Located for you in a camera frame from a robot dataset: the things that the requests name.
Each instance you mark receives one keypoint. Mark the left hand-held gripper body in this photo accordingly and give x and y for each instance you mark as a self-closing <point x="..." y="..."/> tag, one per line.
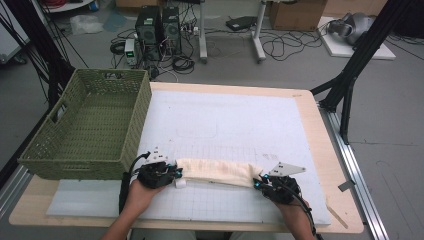
<point x="155" y="175"/>

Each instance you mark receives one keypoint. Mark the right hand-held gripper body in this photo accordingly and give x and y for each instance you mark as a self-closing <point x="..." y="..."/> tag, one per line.
<point x="283" y="191"/>

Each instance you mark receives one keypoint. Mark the cream patterned cloth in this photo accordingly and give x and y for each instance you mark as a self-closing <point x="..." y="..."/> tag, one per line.
<point x="216" y="170"/>

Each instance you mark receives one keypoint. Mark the green woven basket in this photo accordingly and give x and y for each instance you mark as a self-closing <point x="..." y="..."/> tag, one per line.
<point x="96" y="126"/>

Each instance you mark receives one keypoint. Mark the person's left hand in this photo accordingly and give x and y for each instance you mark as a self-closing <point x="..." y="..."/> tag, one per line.
<point x="140" y="200"/>

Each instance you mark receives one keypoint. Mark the person's right hand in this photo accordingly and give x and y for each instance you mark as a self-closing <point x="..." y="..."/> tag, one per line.
<point x="298" y="216"/>

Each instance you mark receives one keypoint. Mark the thin wooden stick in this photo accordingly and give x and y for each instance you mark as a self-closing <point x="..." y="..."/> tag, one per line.
<point x="337" y="216"/>

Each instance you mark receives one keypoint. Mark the grey tape piece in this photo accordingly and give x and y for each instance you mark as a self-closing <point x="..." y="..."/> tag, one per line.
<point x="346" y="185"/>

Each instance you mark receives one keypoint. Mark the white foam mat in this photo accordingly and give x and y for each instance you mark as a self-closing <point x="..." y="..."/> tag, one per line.
<point x="233" y="116"/>

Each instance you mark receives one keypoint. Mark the white power supply box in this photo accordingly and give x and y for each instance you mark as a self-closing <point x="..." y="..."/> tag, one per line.
<point x="130" y="51"/>

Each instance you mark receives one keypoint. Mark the small black computer tower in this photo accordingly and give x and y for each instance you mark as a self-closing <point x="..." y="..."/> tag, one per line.
<point x="171" y="30"/>

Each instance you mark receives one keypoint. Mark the large black computer tower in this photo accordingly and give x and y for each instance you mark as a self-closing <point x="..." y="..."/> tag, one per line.
<point x="148" y="30"/>

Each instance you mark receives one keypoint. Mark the white floor board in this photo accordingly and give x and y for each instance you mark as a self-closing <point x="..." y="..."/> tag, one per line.
<point x="340" y="50"/>

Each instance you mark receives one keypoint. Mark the teal floor sheet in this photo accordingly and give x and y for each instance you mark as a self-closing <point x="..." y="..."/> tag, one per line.
<point x="115" y="21"/>

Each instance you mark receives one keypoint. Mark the flat black box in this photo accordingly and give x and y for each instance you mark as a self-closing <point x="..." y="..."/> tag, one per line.
<point x="240" y="23"/>

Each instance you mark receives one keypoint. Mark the clear plastic bag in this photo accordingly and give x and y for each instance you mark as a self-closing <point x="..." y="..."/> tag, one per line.
<point x="85" y="24"/>

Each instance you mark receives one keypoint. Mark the brown cardboard box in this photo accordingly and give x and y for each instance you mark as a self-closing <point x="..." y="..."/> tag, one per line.
<point x="296" y="15"/>

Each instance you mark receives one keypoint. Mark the grey headset device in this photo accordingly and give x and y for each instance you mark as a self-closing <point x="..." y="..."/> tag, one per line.
<point x="353" y="26"/>

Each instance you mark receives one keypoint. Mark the aluminium rail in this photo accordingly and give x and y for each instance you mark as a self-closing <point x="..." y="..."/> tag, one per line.
<point x="356" y="173"/>
<point x="13" y="190"/>

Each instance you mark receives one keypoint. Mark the white desk frame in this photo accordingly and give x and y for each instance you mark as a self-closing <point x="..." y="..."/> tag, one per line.
<point x="202" y="33"/>

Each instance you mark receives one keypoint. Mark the black metal frame stand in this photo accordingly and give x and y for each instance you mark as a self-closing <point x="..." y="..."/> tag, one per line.
<point x="43" y="56"/>
<point x="360" y="56"/>

